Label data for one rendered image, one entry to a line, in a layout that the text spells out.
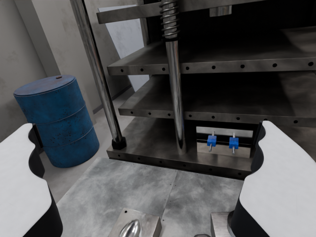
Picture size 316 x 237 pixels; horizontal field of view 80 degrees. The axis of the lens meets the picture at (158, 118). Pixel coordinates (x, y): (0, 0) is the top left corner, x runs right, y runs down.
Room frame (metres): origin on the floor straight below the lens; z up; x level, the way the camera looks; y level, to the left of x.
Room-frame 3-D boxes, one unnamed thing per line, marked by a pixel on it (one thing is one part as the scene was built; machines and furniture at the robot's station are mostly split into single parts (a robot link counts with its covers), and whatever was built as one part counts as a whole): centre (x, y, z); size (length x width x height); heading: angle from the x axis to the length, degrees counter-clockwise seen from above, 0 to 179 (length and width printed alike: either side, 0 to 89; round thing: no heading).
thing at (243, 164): (1.10, -0.40, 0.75); 1.30 x 0.84 x 0.06; 66
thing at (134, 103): (1.14, -0.43, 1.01); 1.10 x 0.74 x 0.05; 66
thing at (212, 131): (1.00, -0.42, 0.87); 0.50 x 0.27 x 0.17; 156
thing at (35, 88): (2.12, 1.17, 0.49); 0.66 x 0.66 x 0.99
